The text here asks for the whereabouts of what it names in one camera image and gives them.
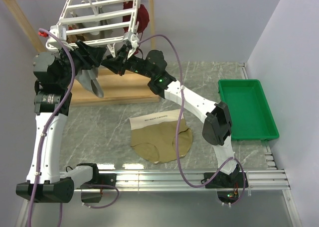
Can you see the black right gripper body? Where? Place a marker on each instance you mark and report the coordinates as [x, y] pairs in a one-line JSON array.
[[133, 63]]

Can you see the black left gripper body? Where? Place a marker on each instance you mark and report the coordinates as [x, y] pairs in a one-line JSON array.
[[84, 61]]

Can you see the white plastic clip hanger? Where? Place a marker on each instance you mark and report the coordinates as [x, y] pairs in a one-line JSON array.
[[102, 21]]

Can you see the tan underwear with white waistband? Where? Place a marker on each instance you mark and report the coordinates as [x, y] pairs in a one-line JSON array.
[[153, 136]]

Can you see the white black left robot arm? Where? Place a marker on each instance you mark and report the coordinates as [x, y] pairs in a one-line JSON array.
[[55, 73]]

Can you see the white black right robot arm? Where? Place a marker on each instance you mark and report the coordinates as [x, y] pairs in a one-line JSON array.
[[215, 117]]

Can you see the grey underwear hanging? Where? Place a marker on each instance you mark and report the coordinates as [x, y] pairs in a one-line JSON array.
[[88, 80]]

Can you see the brown patterned underwear hanging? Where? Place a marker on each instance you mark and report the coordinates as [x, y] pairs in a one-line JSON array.
[[73, 38]]

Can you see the dark red underwear hanging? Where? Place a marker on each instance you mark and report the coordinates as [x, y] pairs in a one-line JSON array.
[[136, 20]]

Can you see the green plastic bin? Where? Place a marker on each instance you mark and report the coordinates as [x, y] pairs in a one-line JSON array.
[[250, 113]]

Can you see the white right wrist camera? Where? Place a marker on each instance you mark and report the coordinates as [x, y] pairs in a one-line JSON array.
[[131, 40]]

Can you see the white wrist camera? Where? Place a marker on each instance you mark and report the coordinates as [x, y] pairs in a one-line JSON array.
[[131, 40], [55, 37]]

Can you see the wooden drying rack frame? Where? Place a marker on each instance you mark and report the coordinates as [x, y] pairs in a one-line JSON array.
[[115, 91]]

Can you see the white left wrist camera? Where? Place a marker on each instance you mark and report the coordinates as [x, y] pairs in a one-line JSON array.
[[55, 37]]

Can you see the aluminium mounting rail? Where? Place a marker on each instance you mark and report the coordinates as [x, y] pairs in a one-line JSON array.
[[160, 198]]

